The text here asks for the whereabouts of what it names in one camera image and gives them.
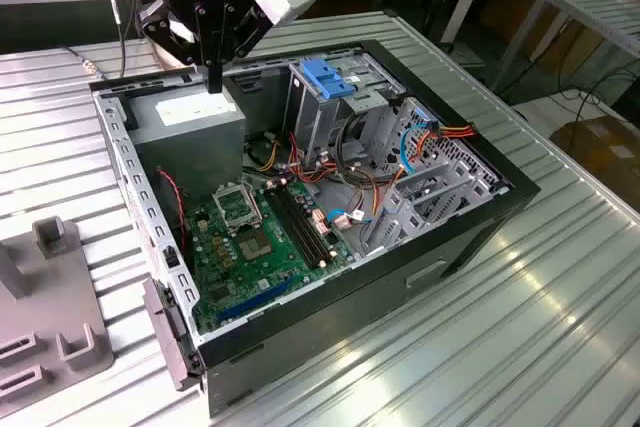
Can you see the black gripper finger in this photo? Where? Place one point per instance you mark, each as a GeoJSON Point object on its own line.
{"type": "Point", "coordinates": [170, 27]}
{"type": "Point", "coordinates": [245, 27]}

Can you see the grey metal disk bay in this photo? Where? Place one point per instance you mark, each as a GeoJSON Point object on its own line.
{"type": "Point", "coordinates": [400, 197]}

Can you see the blue plastic drive latch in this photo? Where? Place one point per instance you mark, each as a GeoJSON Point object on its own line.
{"type": "Point", "coordinates": [325, 79]}

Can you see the grey metal drive cage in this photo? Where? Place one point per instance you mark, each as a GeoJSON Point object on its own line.
{"type": "Point", "coordinates": [320, 122]}

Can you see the grey power supply unit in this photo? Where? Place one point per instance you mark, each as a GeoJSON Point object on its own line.
{"type": "Point", "coordinates": [190, 147]}

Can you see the black case fan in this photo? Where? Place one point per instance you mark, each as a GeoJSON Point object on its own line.
{"type": "Point", "coordinates": [172, 217]}

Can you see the black RAM slot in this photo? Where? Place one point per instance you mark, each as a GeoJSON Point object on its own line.
{"type": "Point", "coordinates": [309, 227]}
{"type": "Point", "coordinates": [297, 227]}
{"type": "Point", "coordinates": [291, 227]}
{"type": "Point", "coordinates": [303, 227]}

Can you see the pink board connector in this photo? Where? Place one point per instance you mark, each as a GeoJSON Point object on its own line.
{"type": "Point", "coordinates": [320, 222]}

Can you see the CPU socket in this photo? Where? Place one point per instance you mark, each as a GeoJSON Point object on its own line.
{"type": "Point", "coordinates": [255, 246]}

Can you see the green motherboard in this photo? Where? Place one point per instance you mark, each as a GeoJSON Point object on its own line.
{"type": "Point", "coordinates": [280, 272]}

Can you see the blue expansion slot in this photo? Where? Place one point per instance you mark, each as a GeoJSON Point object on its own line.
{"type": "Point", "coordinates": [255, 300]}

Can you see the grey parts rack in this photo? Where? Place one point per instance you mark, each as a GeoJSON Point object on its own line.
{"type": "Point", "coordinates": [50, 297]}

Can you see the black open PC case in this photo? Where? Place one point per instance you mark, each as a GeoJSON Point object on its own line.
{"type": "Point", "coordinates": [350, 307]}

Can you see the grey case end panel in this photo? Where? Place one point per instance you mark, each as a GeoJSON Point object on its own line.
{"type": "Point", "coordinates": [167, 327]}

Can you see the metal slat side table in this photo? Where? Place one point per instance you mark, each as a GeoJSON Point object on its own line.
{"type": "Point", "coordinates": [600, 12]}

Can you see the large cardboard box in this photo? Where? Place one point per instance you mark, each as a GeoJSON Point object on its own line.
{"type": "Point", "coordinates": [600, 152]}

